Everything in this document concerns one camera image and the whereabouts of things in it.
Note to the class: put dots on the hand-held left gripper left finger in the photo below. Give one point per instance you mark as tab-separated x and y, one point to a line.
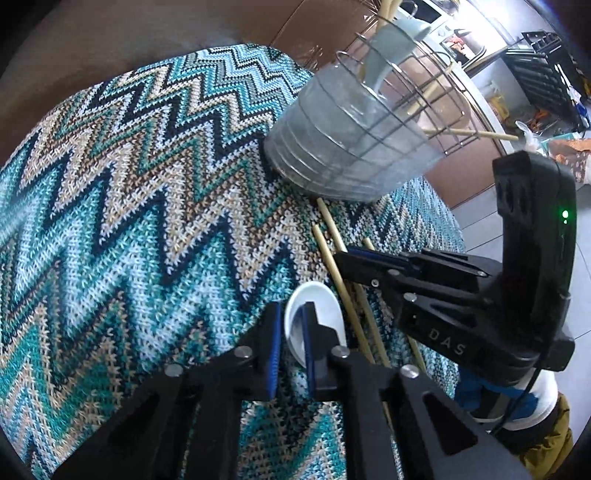
275	350

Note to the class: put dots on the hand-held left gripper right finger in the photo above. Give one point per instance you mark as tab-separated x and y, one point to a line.
308	346

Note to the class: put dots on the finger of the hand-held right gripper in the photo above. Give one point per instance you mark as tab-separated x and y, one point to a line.
360	270
378	257

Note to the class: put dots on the bamboo chopstick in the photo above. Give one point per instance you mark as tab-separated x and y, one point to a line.
330	224
461	134
368	244
330	265

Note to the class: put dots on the large pale plastic spoon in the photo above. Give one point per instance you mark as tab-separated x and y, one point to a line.
388	50

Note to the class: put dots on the white plastic bag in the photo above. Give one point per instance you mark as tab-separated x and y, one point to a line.
526	134

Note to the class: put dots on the person's mustard trousers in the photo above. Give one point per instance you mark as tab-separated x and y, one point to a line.
549	438

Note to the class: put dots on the yellow detergent bottle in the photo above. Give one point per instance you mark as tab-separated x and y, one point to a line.
498	104

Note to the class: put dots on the zigzag knit cloth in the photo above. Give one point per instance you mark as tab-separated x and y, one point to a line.
138	230

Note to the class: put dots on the black dish rack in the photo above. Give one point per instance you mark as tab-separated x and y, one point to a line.
535	74

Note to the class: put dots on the white microwave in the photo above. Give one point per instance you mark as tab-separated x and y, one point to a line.
436	11

